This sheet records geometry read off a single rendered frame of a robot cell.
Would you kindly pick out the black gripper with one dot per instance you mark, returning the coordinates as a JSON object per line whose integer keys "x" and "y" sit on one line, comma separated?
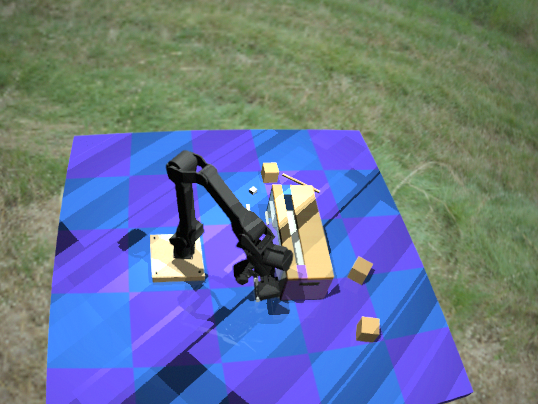
{"x": 268, "y": 287}

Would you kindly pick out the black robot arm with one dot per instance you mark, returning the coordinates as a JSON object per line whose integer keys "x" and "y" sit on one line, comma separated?
{"x": 245, "y": 224}

